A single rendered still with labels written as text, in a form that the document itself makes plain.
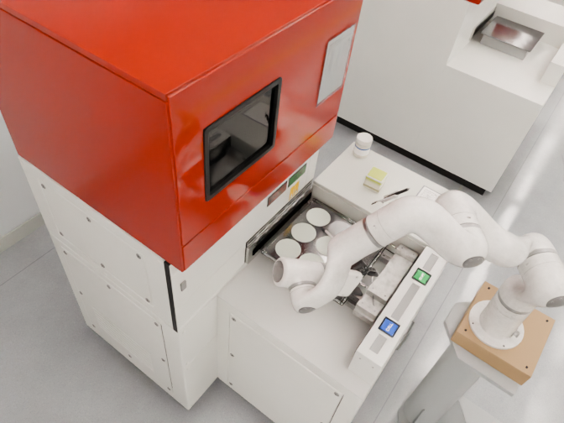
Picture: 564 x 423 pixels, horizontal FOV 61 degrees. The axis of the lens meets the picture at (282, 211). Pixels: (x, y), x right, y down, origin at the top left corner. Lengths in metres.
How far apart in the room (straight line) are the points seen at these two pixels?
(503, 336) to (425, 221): 0.77
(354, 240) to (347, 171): 0.89
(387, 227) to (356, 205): 0.78
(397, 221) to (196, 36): 0.63
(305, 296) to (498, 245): 0.53
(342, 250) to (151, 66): 0.64
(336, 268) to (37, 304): 1.99
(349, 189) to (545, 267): 0.83
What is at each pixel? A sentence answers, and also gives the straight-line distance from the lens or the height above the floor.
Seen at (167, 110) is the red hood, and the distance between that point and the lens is 0.99.
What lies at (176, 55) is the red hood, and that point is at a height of 1.82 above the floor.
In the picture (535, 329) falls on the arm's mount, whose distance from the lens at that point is 1.99.
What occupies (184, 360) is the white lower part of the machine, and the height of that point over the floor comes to 0.59.
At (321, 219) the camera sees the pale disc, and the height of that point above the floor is 0.90.
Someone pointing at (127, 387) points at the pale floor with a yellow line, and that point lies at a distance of 2.60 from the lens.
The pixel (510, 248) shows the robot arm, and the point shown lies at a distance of 1.44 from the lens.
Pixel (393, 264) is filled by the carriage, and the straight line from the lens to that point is 1.94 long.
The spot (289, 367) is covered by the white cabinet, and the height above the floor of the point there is 0.69.
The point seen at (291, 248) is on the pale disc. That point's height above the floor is 0.90.
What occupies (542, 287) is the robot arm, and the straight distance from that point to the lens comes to 1.57.
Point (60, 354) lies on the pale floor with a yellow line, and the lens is 2.75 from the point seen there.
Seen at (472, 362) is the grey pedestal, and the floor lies 0.82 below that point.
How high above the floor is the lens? 2.37
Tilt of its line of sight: 48 degrees down
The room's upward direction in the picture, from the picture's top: 8 degrees clockwise
